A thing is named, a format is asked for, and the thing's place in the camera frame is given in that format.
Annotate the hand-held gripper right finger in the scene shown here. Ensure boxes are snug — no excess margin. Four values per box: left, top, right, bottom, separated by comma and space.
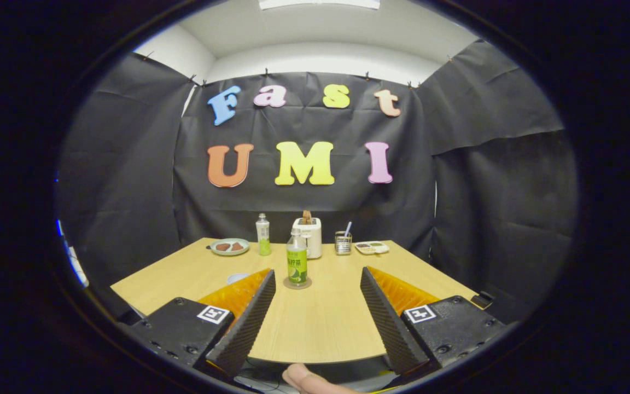
360, 266, 507, 375

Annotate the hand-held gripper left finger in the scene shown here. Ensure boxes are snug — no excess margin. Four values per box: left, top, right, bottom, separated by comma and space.
120, 268, 276, 379

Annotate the green label juice bottle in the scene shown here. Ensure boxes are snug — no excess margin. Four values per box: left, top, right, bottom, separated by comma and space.
286, 228, 308, 286

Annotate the slim white green bottle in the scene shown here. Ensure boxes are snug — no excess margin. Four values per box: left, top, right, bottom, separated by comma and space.
256, 213, 272, 257

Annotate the pale green plate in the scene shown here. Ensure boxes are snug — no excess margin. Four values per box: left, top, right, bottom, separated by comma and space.
209, 238, 250, 257

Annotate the white compartment tray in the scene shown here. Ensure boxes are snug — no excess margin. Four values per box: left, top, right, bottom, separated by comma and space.
354, 241, 390, 256

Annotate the cream toaster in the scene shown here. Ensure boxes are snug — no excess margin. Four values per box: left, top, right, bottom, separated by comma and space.
292, 217, 323, 259

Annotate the ceiling light panel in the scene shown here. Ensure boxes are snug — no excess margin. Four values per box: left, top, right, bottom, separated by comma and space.
259, 0, 381, 10

